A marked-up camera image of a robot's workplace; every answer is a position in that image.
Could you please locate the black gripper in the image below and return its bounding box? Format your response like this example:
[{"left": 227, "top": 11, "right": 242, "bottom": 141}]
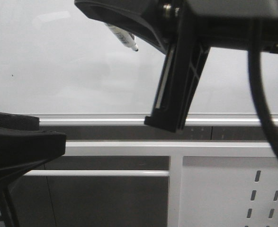
[{"left": 144, "top": 0, "right": 278, "bottom": 132}]

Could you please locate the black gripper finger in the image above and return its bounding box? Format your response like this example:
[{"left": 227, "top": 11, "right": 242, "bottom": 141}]
[{"left": 74, "top": 0, "right": 169, "bottom": 53}]

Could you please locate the white black-tipped whiteboard marker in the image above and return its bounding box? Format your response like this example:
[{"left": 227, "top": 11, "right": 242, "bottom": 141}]
[{"left": 105, "top": 23, "right": 139, "bottom": 52}]

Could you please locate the white whiteboard panel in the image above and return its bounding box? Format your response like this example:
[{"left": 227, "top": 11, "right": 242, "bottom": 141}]
[{"left": 0, "top": 0, "right": 278, "bottom": 118}]

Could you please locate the white metal whiteboard stand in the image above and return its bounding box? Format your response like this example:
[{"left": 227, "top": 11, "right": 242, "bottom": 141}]
[{"left": 0, "top": 119, "right": 278, "bottom": 227}]

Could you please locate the white perforated pegboard panel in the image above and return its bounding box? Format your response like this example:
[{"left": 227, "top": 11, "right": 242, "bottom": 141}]
[{"left": 179, "top": 157, "right": 278, "bottom": 227}]

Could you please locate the black cable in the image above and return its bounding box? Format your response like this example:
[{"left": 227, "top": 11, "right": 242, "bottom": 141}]
[{"left": 247, "top": 18, "right": 278, "bottom": 171}]

